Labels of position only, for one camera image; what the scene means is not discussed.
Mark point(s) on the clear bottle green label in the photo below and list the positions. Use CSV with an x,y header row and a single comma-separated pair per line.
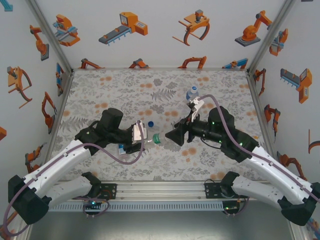
x,y
157,138

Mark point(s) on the plain blue bottle cap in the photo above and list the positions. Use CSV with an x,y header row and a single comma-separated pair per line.
x,y
150,123

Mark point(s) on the clear bottle dark blue label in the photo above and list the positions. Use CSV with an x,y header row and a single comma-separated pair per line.
x,y
191,96

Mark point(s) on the white cap with blue print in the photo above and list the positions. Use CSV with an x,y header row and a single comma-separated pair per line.
x,y
194,89

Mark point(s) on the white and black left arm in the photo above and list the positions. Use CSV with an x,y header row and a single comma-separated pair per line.
x,y
62,157

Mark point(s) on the small circuit board green light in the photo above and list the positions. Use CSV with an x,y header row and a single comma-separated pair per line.
x,y
231,207
92,203

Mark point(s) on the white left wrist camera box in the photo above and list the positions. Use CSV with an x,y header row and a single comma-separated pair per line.
x,y
138,133

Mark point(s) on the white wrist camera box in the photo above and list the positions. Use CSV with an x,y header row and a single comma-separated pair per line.
x,y
138,133
196,106

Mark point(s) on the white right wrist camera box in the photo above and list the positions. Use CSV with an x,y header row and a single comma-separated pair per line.
x,y
196,106

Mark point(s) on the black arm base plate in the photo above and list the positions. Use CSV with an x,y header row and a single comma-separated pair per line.
x,y
113,187
210,193

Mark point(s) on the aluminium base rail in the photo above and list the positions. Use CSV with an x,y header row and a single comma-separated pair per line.
x,y
160,190

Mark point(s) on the aluminium table edge rail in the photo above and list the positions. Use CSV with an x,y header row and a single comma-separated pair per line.
x,y
60,112
261,112

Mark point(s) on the aluminium frame post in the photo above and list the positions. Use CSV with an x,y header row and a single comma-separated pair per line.
x,y
271,35
52,35

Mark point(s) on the aluminium frame leg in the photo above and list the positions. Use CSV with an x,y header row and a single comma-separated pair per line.
x,y
23,233
298,233

